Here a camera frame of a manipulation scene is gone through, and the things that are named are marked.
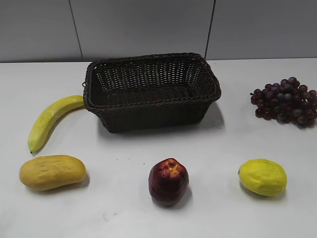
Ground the dark red grape bunch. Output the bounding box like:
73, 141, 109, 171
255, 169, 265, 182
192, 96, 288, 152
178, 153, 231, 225
250, 77, 317, 128

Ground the black woven basket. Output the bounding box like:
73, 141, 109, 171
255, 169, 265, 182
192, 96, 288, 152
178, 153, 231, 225
83, 53, 221, 133

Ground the red apple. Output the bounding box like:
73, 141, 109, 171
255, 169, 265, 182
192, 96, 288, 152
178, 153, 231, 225
148, 158, 189, 207

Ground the yellow lemon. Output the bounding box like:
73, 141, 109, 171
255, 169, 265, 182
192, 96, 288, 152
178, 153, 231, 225
238, 159, 287, 196

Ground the yellow banana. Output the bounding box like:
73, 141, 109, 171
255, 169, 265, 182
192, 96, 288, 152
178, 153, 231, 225
28, 95, 84, 154

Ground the orange yellow mango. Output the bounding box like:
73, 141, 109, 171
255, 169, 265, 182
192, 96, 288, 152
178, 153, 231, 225
19, 155, 86, 191

